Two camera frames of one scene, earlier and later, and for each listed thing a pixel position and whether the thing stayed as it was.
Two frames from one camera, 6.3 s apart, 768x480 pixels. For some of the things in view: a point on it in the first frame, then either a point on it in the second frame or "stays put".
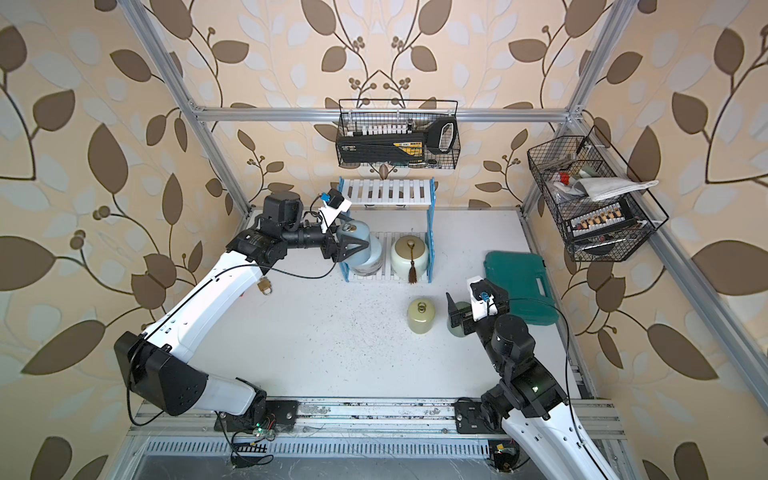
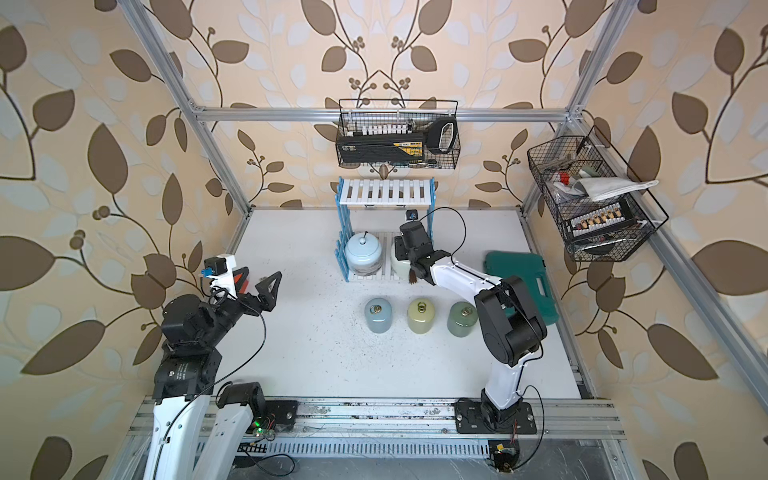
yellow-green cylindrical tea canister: x=421 y=316 stays put
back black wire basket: x=398 y=133 stays put
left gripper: x=344 y=251 to x=266 y=301
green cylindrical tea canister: x=458 y=331 stays put
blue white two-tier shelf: x=390 y=191 stays put
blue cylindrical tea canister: x=359 y=230 to x=378 y=314
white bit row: x=387 y=129 stays put
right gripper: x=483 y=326 to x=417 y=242
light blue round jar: x=368 y=261 stays put
